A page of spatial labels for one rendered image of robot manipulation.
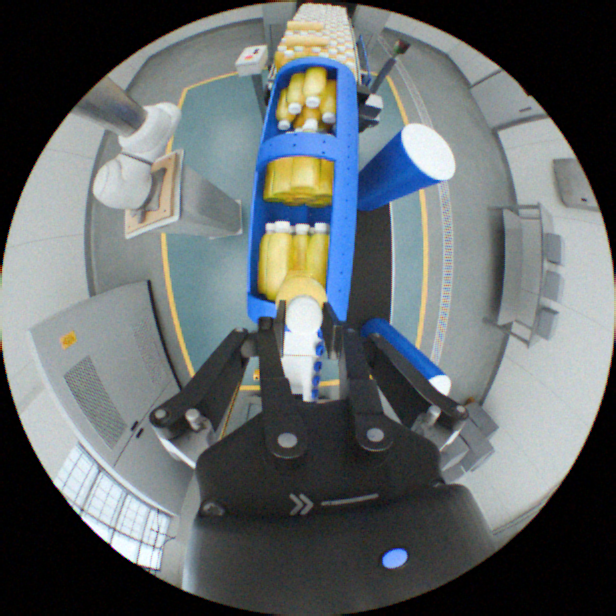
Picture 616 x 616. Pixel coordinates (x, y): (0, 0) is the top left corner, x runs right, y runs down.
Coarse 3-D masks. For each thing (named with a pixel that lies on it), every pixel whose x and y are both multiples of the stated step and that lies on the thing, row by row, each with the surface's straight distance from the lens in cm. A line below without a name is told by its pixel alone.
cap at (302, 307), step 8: (296, 304) 20; (304, 304) 20; (312, 304) 20; (288, 312) 20; (296, 312) 20; (304, 312) 20; (312, 312) 20; (320, 312) 21; (288, 320) 21; (296, 320) 21; (304, 320) 21; (312, 320) 21; (320, 320) 21; (296, 328) 21; (304, 328) 21; (312, 328) 21
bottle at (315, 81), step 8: (312, 72) 76; (320, 72) 77; (304, 80) 75; (312, 80) 72; (320, 80) 73; (304, 88) 70; (312, 88) 69; (320, 88) 69; (304, 96) 70; (312, 96) 67; (320, 96) 69
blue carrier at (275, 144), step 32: (288, 64) 80; (320, 64) 75; (352, 96) 70; (352, 128) 59; (352, 160) 53; (256, 192) 59; (352, 192) 50; (256, 224) 60; (352, 224) 50; (256, 256) 60; (352, 256) 51; (256, 288) 62; (256, 320) 49
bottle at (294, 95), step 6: (294, 78) 81; (300, 78) 80; (294, 84) 78; (300, 84) 77; (288, 90) 77; (294, 90) 74; (300, 90) 74; (288, 96) 74; (294, 96) 72; (300, 96) 73; (288, 102) 73; (294, 102) 71; (300, 102) 72
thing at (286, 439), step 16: (272, 320) 14; (272, 336) 13; (272, 352) 11; (272, 368) 10; (272, 384) 8; (288, 384) 8; (272, 400) 7; (288, 400) 7; (272, 416) 7; (288, 416) 7; (272, 432) 6; (288, 432) 6; (304, 432) 6; (272, 448) 6; (288, 448) 6; (304, 448) 6; (288, 464) 6
